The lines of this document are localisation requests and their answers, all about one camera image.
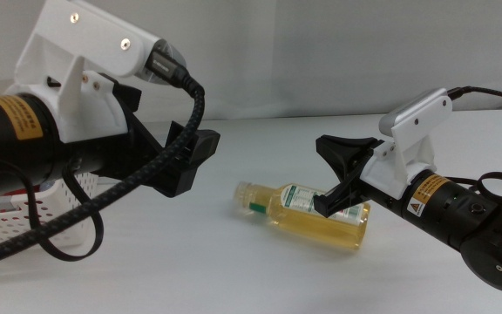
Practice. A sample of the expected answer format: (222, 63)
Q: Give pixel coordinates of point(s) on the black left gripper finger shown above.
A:
(178, 135)
(198, 152)

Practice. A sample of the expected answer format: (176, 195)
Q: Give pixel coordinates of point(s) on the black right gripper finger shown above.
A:
(342, 150)
(336, 200)

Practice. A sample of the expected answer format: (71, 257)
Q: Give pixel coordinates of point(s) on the yellow tea bottle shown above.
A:
(312, 222)

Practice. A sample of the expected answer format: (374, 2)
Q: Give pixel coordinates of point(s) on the red cola can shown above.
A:
(18, 191)

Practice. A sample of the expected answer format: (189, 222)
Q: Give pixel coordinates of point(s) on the white backdrop curtain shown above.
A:
(299, 52)

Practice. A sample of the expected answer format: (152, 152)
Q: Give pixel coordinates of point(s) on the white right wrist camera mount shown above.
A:
(408, 144)

